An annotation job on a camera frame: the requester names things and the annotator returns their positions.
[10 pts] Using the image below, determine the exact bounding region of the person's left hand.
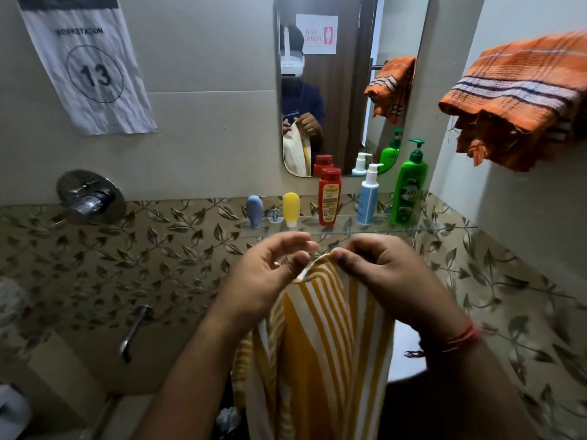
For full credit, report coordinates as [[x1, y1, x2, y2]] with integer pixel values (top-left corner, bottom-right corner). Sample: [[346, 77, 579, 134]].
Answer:
[[215, 231, 320, 331]]

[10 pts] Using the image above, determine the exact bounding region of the white crumpled paper sign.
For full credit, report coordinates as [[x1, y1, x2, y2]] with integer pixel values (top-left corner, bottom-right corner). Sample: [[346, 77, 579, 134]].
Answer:
[[16, 0, 158, 136]]

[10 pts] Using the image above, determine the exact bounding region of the chrome wall valve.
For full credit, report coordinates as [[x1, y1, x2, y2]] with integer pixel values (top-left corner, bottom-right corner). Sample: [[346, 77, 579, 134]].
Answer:
[[56, 169, 127, 225]]

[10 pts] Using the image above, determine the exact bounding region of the white toilet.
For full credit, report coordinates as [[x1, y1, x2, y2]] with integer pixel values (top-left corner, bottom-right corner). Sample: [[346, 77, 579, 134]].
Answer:
[[0, 384, 32, 440]]

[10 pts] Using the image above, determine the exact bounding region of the yellow silicone squeeze bottle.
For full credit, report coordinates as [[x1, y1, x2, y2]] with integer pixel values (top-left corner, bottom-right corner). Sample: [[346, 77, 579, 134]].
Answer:
[[282, 192, 301, 229]]

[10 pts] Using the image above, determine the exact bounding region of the rounded wall mirror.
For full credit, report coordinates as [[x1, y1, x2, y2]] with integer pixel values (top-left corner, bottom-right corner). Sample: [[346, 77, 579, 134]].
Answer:
[[275, 0, 432, 178]]

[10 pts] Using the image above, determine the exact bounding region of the orange plaid towel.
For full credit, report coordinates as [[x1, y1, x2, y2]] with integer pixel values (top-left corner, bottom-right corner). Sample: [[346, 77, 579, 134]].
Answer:
[[438, 29, 587, 174]]

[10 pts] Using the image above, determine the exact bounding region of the red bottle with yellow label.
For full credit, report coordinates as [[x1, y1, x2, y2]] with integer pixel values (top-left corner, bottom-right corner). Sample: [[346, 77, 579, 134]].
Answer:
[[317, 167, 342, 227]]

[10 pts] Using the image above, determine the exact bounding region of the chrome health faucet handle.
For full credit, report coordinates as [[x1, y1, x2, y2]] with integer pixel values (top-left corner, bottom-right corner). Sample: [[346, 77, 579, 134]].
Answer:
[[119, 304, 155, 364]]

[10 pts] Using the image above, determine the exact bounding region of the grey silicone squeeze bottle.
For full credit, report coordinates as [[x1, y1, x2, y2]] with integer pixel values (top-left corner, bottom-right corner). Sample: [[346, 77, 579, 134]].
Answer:
[[245, 194, 265, 230]]

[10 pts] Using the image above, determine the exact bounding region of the yellow striped towel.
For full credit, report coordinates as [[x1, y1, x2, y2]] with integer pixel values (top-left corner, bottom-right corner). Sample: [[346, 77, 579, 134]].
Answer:
[[231, 252, 396, 440]]

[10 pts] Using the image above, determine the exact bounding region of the person's left forearm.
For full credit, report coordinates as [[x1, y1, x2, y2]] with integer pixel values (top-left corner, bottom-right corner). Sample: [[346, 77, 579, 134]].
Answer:
[[130, 315, 257, 440]]

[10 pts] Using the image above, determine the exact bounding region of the green pump bottle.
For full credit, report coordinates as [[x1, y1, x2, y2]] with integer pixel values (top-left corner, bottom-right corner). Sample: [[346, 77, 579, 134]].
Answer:
[[389, 138, 429, 227]]

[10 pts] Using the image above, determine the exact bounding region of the white wash basin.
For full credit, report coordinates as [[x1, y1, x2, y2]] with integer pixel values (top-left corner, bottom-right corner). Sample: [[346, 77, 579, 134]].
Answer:
[[387, 320, 428, 383]]

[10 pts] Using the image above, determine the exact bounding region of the person's right hand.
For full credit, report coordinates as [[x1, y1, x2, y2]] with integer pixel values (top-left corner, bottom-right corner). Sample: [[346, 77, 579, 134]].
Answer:
[[330, 233, 477, 347]]

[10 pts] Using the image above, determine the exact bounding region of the blue white pump bottle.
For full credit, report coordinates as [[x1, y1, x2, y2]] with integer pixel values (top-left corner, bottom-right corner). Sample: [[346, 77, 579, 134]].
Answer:
[[356, 163, 384, 226]]

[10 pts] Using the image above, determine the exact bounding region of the red thread bracelet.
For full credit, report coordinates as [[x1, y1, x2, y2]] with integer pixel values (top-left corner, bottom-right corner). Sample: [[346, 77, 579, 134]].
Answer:
[[403, 320, 483, 361]]

